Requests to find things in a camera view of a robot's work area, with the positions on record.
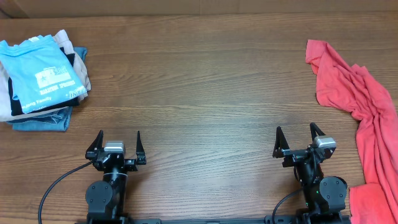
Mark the red t-shirt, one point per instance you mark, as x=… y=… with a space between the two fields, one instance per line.
x=353 y=89

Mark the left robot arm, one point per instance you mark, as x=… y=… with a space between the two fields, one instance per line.
x=105 y=198

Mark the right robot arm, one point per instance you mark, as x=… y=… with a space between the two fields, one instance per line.
x=324 y=196

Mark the black folded garment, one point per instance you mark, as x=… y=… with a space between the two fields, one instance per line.
x=16 y=108

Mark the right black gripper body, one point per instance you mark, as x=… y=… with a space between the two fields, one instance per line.
x=295 y=157

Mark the beige folded garment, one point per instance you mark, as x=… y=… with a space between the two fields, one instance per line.
x=79 y=67

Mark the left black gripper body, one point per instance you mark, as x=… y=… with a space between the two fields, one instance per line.
x=129 y=165

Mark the light blue printed t-shirt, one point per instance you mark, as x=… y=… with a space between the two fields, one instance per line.
x=41 y=74

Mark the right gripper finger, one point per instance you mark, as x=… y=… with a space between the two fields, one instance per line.
x=281 y=146
x=315 y=131

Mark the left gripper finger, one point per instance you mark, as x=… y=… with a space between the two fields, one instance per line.
x=95 y=148
x=140 y=153

